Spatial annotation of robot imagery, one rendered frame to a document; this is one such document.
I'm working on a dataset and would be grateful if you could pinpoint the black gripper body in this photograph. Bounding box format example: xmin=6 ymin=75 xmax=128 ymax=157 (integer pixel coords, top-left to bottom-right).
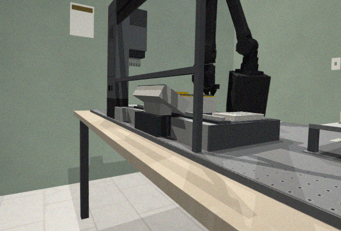
xmin=204 ymin=75 xmax=220 ymax=89

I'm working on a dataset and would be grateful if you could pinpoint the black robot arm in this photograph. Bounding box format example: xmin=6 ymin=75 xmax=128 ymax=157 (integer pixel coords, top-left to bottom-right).
xmin=204 ymin=0 xmax=264 ymax=84

